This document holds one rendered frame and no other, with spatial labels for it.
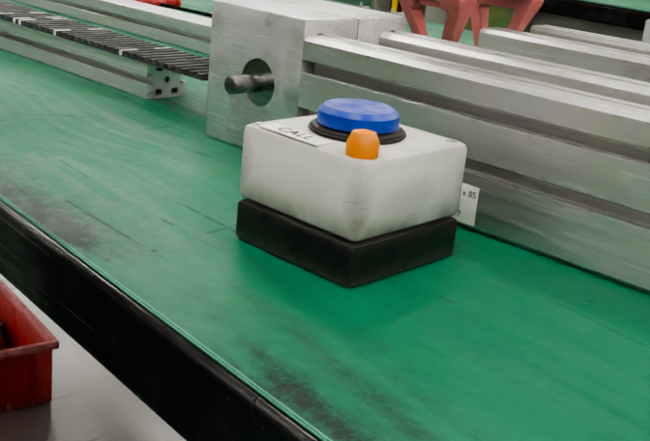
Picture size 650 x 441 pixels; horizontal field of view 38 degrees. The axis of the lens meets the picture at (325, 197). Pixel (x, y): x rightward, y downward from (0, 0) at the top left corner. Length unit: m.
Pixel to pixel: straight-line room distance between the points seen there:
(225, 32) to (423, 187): 0.25
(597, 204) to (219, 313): 0.21
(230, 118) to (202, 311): 0.28
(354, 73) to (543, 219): 0.15
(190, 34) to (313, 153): 0.63
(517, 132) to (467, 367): 0.17
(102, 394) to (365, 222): 1.08
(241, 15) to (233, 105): 0.06
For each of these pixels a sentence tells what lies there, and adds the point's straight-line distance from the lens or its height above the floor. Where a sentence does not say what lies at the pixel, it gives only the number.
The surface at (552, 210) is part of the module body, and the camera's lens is 0.50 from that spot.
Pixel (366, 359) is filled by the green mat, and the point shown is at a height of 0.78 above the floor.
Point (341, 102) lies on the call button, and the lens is 0.46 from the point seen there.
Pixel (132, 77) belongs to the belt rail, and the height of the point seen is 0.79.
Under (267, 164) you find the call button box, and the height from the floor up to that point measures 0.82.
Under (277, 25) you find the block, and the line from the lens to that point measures 0.62.
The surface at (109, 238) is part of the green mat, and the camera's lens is 0.47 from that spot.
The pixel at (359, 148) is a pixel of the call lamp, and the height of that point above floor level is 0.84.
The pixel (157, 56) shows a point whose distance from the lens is 0.78.
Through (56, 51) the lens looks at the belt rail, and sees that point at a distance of 0.90.
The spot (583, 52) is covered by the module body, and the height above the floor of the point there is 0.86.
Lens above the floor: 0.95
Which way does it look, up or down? 17 degrees down
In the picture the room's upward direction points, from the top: 6 degrees clockwise
